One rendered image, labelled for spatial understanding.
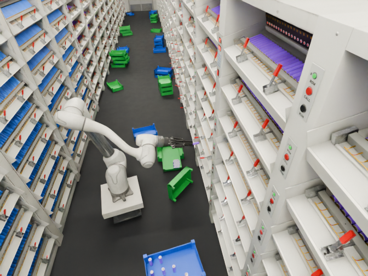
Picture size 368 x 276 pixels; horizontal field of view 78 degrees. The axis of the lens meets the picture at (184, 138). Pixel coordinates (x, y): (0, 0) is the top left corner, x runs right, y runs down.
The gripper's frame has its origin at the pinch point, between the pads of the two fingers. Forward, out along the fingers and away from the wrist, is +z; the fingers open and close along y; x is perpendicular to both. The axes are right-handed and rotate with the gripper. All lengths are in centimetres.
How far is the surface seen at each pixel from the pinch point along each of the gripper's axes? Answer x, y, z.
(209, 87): -49.3, 2.2, 5.2
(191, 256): 19, -81, -7
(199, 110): -11.1, 34.4, 13.7
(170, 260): 22, -81, -19
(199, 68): -49, 36, 5
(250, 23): -98, -34, 3
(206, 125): -11.8, 10.6, 14.5
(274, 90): -88, -79, -4
